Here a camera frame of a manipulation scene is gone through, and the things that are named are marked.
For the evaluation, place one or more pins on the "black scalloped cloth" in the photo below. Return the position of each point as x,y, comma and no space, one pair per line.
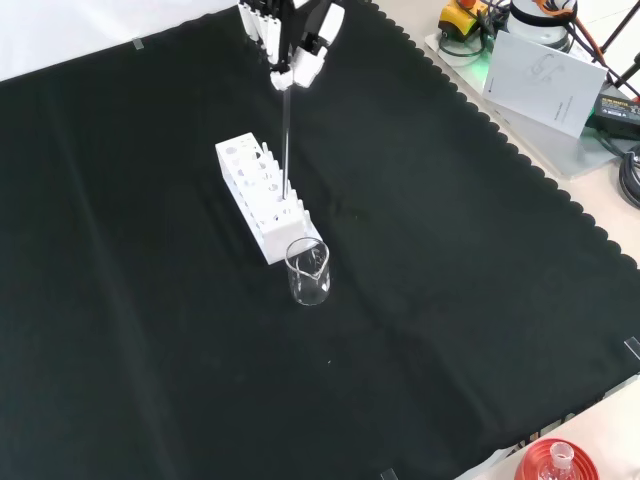
150,250

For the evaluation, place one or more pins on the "clear glass flask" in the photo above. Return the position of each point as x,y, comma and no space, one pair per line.
561,457

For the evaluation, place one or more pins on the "white paper booklet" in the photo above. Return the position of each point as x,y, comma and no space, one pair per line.
545,85

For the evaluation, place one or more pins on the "black tripod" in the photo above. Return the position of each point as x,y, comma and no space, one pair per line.
617,45

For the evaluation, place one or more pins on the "clear tape strip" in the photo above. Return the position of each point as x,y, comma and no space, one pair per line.
388,474
138,44
633,347

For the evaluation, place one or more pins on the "clear glass beaker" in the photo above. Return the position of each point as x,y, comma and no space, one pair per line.
310,292

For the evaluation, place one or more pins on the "white test tube rack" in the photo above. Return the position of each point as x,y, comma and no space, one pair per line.
282,235

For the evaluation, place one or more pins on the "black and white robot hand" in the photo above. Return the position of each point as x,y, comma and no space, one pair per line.
306,64

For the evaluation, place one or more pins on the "black power adapter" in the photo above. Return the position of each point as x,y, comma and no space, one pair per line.
617,112

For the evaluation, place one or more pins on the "yellow stop button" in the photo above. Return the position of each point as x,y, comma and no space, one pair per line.
457,17

